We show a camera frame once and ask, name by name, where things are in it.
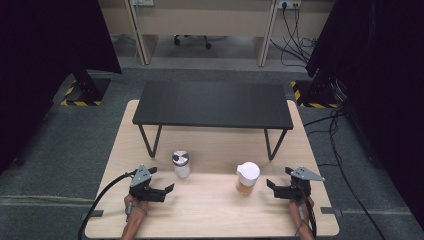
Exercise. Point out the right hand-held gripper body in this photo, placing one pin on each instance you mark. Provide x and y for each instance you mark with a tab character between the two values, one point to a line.
300	188

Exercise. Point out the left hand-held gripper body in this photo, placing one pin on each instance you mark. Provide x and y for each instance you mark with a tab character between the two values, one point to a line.
140	176

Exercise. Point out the white-lidded jar of amber liquid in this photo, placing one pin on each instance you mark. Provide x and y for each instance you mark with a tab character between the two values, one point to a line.
248	178

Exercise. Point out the glass shaker with metal lid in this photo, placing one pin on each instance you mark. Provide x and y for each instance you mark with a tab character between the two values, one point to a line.
181	168

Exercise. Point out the black shelf with metal legs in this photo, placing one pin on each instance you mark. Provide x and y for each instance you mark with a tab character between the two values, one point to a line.
213	103

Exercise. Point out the person's right hand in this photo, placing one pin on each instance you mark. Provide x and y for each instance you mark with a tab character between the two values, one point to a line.
298	209

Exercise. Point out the person's left hand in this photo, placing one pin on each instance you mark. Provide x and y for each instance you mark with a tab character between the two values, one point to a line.
136	207

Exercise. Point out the grey tape piece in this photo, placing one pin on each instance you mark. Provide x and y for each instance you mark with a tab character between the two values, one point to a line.
330	211
96	213

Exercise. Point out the black stand with hazard tape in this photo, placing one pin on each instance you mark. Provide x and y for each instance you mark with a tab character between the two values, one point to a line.
86	90
313	95

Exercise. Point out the black curtain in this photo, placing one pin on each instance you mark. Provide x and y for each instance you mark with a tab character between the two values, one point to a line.
40	66
383	83

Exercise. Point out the office chair base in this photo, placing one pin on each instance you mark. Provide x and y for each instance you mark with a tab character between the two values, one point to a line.
192	39

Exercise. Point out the beige office desk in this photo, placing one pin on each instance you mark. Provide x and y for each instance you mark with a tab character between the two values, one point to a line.
200	20

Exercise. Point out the white wall socket strip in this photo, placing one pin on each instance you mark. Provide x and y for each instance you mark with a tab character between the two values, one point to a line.
143	2
289	3

